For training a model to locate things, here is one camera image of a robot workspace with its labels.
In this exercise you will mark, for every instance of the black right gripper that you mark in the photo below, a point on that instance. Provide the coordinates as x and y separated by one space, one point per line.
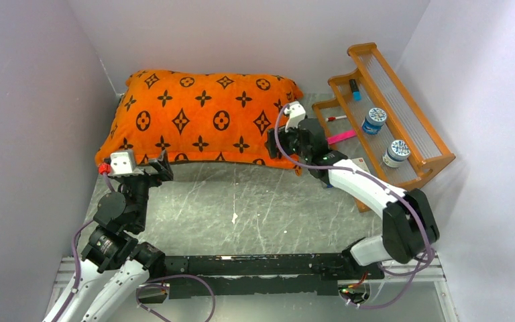
271 143

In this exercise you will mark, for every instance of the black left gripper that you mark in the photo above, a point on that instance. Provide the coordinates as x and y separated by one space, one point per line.
163 171

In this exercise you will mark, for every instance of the orange patterned pillowcase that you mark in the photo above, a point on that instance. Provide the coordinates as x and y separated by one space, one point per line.
219 117

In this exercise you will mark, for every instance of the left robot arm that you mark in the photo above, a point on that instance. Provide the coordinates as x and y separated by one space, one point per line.
113 263

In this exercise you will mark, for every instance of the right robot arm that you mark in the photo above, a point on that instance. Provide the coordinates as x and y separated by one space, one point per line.
408 225

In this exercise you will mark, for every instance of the pink flat strip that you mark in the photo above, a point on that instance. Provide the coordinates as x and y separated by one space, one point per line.
335 139

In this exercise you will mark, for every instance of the red white marker pen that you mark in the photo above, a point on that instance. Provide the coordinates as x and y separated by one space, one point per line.
335 118

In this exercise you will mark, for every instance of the small cardboard box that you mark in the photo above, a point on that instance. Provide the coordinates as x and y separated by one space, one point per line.
362 164

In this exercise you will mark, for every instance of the blue black highlighter marker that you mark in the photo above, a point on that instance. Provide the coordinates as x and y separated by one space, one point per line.
355 89

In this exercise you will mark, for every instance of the blue jar near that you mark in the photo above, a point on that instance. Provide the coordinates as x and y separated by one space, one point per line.
374 121

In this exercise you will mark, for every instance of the blue jar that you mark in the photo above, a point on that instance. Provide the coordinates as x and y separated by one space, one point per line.
396 154
374 121

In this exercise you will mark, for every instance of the wooden tiered shelf rack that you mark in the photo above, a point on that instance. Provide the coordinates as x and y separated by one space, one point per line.
380 87

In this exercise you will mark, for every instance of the blue jar far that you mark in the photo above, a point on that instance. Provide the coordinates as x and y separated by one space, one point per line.
396 154

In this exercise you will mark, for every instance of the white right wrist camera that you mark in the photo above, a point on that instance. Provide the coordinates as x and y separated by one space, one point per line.
295 113

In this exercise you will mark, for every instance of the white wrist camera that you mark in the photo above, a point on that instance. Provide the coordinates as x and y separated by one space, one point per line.
295 113
122 163

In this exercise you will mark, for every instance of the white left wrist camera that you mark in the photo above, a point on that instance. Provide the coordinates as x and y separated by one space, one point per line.
122 163

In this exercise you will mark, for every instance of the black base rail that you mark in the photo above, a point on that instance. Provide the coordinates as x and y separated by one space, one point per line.
323 274

